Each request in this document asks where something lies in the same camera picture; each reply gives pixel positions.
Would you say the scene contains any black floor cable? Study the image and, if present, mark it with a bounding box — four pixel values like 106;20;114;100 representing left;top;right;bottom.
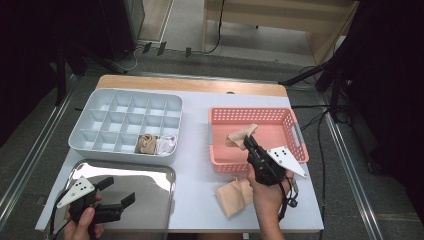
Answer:
289;64;334;240

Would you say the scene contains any shiny metal tray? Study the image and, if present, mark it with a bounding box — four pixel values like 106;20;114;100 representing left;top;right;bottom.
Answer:
43;160;177;234

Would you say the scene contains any tan sock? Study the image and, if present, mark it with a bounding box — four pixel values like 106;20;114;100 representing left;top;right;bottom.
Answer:
136;133;155;155
146;134;158;156

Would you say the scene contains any light wooden cabinet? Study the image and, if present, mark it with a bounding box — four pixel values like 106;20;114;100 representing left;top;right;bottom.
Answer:
201;0;362;66

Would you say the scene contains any dark curtain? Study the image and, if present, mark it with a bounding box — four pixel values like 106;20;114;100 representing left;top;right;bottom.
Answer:
0;0;103;149
339;0;424;224

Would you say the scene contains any right hand-held gripper cable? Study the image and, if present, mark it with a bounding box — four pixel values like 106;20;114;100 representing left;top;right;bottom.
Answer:
278;176;300;222

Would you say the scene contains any left hand-held gripper cable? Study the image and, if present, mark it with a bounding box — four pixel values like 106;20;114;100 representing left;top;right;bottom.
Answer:
49;191;73;240

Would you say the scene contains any dark cabinet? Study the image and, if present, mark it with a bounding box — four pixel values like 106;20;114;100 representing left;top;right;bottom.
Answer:
99;0;146;63

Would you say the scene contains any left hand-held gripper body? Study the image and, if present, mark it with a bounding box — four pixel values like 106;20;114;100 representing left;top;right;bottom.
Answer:
56;176;123;225

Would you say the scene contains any person's left hand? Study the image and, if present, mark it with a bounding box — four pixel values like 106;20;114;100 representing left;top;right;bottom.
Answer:
62;205;105;240

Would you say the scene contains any pink perforated plastic basket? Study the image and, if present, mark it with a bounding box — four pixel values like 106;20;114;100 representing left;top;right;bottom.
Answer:
207;106;310;174

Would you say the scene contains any black metal stand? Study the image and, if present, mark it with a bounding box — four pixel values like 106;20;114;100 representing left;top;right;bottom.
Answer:
278;49;354;124
54;41;125;107

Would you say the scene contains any white floor cable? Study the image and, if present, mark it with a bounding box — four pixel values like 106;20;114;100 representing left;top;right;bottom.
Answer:
112;45;143;73

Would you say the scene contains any black hanging cable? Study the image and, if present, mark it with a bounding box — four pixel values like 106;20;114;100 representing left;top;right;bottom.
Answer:
203;0;226;55

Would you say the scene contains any hand-held gripper cable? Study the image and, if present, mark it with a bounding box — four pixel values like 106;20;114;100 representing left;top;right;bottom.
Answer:
278;176;300;222
49;191;73;240

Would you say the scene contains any person's right hand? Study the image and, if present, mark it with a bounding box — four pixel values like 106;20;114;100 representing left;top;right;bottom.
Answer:
246;164;295;210

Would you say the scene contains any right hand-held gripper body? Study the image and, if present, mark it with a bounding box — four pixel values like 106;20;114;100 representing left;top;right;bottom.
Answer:
247;145;308;186

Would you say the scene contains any grey divided organizer box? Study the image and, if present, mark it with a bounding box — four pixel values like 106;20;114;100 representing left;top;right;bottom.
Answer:
67;87;184;167

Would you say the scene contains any metal floor rail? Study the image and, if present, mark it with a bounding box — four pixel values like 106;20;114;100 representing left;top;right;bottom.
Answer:
318;93;385;240
0;73;79;231

